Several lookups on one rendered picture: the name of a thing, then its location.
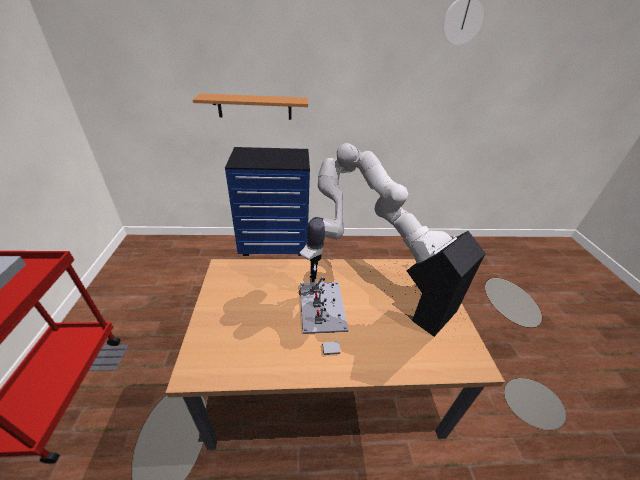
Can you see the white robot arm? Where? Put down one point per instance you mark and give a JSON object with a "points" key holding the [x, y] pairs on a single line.
{"points": [[423, 243]]}

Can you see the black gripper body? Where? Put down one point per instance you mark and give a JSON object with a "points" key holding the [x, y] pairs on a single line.
{"points": [[315, 259]]}

